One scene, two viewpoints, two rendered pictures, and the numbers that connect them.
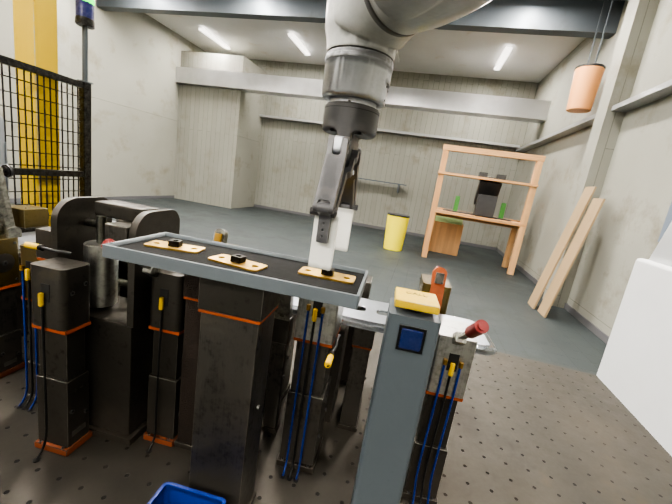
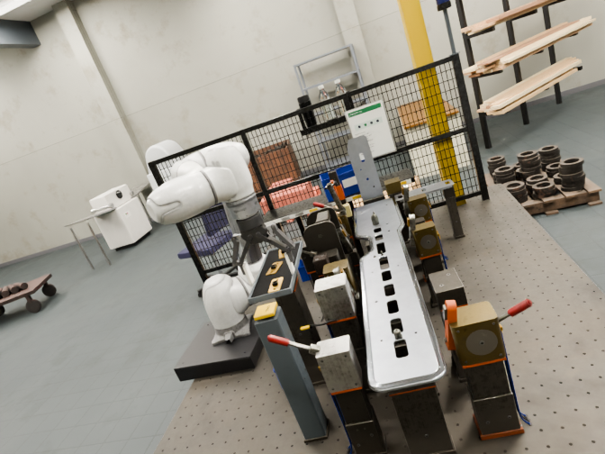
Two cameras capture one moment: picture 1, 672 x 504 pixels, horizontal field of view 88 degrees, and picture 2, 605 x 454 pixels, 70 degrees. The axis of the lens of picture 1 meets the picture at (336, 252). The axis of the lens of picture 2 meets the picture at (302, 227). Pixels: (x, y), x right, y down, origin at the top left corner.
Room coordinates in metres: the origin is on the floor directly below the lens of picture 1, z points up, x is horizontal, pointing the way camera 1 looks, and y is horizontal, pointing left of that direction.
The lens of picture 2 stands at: (0.72, -1.21, 1.71)
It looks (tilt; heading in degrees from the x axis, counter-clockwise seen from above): 18 degrees down; 94
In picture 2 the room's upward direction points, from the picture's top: 20 degrees counter-clockwise
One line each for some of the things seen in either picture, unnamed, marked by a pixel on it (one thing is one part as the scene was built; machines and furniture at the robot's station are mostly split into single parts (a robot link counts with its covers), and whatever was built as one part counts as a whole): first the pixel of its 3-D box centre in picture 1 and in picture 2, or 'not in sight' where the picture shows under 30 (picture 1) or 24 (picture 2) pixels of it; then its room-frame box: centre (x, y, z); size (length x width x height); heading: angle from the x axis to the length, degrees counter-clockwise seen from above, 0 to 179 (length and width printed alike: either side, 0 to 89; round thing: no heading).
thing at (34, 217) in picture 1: (28, 259); (400, 211); (1.11, 1.03, 0.88); 0.08 x 0.08 x 0.36; 82
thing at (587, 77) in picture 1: (583, 89); not in sight; (5.49, -3.19, 3.06); 0.38 x 0.37 x 0.59; 165
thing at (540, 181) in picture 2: not in sight; (531, 173); (2.66, 2.67, 0.20); 1.12 x 0.78 x 0.40; 72
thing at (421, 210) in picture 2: not in sight; (428, 230); (1.15, 0.69, 0.87); 0.12 x 0.07 x 0.35; 172
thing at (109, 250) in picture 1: (244, 264); (278, 268); (0.51, 0.13, 1.16); 0.37 x 0.14 x 0.02; 82
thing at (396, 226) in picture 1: (395, 231); not in sight; (7.25, -1.17, 0.37); 0.47 x 0.47 x 0.75
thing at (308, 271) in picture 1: (327, 272); (275, 283); (0.50, 0.01, 1.17); 0.08 x 0.04 x 0.01; 81
